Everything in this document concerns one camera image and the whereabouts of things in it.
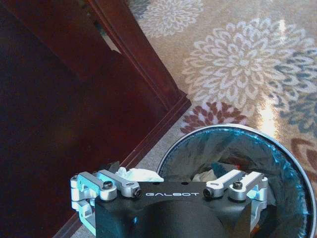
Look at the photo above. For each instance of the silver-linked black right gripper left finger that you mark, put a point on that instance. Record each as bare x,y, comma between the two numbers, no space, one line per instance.
109,182

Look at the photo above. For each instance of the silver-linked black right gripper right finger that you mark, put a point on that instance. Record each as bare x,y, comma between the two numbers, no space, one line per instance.
237,183

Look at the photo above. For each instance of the blue plastic bin liner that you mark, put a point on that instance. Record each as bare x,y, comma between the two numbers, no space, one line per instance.
280,173

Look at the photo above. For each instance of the round silver-rimmed trash bin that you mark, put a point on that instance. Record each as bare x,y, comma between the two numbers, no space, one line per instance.
301,158

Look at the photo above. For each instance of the dark red wrapper scrap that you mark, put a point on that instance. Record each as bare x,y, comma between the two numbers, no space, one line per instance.
237,162

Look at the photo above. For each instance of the crumpled pale paper scrap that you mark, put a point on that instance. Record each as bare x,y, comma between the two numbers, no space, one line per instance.
203,175

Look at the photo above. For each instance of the crumpled white tissue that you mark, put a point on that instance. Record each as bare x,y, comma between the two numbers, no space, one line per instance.
143,175

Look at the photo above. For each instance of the dark red wooden desk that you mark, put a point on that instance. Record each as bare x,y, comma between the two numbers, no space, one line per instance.
74,99

